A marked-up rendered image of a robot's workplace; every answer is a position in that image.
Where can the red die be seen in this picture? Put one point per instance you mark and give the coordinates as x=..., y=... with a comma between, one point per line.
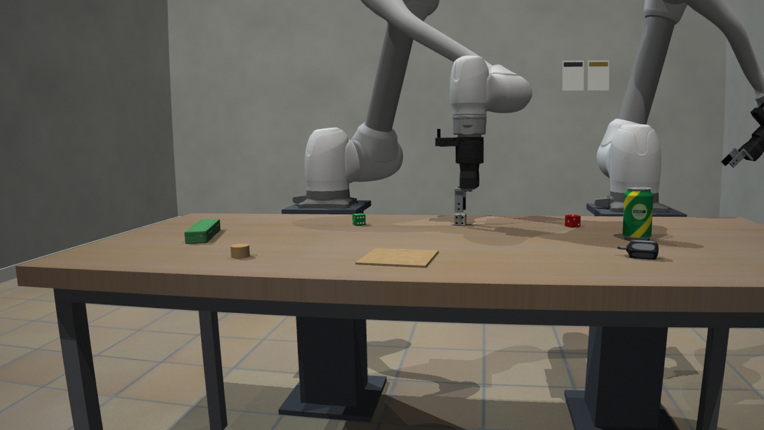
x=572, y=220

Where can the green soda can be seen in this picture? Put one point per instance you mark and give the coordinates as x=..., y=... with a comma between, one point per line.
x=637, y=217

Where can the tan short cylinder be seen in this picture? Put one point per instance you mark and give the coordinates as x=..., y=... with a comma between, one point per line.
x=239, y=251

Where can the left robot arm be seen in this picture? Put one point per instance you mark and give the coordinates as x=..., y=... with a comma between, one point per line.
x=634, y=148

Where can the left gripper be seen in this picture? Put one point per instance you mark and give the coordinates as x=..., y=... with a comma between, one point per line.
x=754, y=148

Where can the green rounded box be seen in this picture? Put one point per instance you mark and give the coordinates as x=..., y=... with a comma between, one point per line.
x=202, y=231

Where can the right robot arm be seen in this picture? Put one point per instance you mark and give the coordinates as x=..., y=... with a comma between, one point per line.
x=332, y=161

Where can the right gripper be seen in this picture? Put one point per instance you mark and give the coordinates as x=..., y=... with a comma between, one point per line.
x=469, y=152

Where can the green die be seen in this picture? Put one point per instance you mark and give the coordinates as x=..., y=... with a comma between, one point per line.
x=359, y=219

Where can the tan mat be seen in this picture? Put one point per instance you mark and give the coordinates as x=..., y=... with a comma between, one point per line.
x=398, y=257

